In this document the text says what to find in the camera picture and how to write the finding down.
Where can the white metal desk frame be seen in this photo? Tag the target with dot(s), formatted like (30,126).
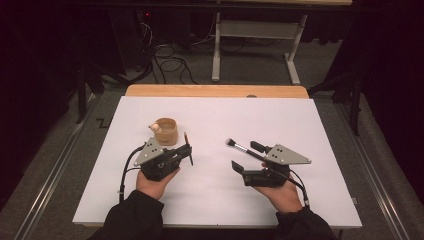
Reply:
(256,30)

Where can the large black makeup brush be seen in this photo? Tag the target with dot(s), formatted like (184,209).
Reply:
(240,147)

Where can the metal floor rail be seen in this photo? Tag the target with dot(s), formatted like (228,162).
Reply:
(50,190)
(373,173)

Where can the wooden table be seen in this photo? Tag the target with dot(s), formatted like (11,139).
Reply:
(216,90)

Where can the thin gold-ferrule makeup brush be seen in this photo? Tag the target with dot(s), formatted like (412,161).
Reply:
(186,136)

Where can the person's left hand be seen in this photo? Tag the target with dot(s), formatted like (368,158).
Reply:
(151,190)

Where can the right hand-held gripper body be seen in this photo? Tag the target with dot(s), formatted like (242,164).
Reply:
(283,155)

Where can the tan bear pen holder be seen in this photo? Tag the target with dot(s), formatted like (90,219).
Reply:
(166,136)

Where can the person's right hand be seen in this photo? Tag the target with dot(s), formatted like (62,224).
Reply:
(285,198)

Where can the black device with red light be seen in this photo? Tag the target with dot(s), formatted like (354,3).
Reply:
(146,14)

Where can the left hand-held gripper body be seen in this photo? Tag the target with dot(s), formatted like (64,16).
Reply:
(156,166)

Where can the black metal stand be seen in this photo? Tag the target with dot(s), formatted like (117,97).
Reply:
(81,100)
(356,106)

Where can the white table mat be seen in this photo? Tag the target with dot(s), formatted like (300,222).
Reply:
(216,200)

